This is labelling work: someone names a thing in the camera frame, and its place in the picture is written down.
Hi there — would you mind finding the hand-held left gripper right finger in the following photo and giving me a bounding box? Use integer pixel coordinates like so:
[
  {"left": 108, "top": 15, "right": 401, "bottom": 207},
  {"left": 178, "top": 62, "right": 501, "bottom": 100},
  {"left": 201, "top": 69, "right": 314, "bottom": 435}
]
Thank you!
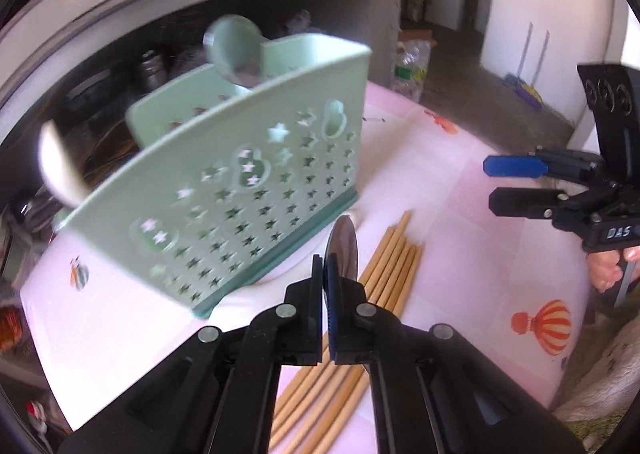
[{"left": 325, "top": 257, "right": 586, "bottom": 454}]

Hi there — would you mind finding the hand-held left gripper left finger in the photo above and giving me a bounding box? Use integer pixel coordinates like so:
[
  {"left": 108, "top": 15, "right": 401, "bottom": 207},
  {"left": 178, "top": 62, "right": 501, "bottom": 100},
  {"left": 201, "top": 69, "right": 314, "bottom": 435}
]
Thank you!
[{"left": 57, "top": 254, "right": 324, "bottom": 454}]

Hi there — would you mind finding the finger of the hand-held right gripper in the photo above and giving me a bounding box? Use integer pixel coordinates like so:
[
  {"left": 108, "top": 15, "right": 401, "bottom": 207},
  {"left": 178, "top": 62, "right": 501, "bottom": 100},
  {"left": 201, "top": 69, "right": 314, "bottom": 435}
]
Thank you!
[
  {"left": 483, "top": 147, "right": 603, "bottom": 183},
  {"left": 488, "top": 187, "right": 572, "bottom": 223}
]

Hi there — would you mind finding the metal spoon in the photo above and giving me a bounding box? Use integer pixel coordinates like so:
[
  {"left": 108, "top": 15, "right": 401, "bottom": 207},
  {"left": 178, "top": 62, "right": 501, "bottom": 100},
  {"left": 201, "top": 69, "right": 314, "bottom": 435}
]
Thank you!
[{"left": 324, "top": 215, "right": 359, "bottom": 295}]

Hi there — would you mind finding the bundle of wooden chopsticks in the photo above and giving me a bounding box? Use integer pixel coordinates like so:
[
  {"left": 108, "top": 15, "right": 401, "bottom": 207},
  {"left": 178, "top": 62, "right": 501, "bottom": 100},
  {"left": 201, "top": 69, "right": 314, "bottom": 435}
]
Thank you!
[{"left": 272, "top": 211, "right": 425, "bottom": 454}]

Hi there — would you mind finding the green star-cutout utensil holder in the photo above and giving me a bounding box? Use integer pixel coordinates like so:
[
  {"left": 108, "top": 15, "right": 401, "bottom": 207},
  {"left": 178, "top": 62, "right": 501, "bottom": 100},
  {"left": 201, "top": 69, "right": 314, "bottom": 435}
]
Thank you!
[{"left": 52, "top": 33, "right": 374, "bottom": 320}]

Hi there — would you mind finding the person's right hand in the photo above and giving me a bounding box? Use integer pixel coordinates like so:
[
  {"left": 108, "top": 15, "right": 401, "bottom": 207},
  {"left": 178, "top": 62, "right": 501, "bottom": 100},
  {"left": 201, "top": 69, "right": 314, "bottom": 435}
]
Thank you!
[{"left": 586, "top": 244, "right": 640, "bottom": 291}]

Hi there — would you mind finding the purple broom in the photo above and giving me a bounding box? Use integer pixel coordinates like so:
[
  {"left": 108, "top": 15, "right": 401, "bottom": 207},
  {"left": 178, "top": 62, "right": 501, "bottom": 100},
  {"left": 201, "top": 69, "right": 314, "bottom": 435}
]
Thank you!
[{"left": 502, "top": 22, "right": 547, "bottom": 111}]

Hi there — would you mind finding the pink printed tablecloth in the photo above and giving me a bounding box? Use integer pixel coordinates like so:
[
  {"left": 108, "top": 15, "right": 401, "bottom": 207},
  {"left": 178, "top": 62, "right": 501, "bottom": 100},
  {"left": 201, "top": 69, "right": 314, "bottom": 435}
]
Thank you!
[{"left": 20, "top": 82, "right": 597, "bottom": 454}]

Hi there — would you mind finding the bag of plastic bottles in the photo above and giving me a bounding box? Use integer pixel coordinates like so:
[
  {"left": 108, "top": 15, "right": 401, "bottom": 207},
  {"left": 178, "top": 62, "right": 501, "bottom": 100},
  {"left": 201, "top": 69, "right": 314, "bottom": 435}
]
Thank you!
[{"left": 395, "top": 39, "right": 434, "bottom": 102}]

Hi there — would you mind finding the cream fleece robe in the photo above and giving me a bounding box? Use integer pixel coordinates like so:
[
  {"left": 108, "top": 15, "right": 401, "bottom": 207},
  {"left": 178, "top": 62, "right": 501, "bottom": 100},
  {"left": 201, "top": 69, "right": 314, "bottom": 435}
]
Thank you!
[{"left": 554, "top": 327, "right": 640, "bottom": 437}]

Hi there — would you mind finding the pale green spoon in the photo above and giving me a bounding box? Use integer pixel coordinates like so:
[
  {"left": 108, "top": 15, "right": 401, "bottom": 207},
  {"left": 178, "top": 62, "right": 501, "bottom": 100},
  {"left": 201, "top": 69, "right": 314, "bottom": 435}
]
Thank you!
[{"left": 202, "top": 14, "right": 264, "bottom": 85}]

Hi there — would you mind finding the white ladle spoon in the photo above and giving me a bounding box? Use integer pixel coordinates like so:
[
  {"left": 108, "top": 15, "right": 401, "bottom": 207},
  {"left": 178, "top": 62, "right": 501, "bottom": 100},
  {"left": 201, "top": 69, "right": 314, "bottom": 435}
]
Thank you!
[{"left": 39, "top": 121, "right": 89, "bottom": 210}]

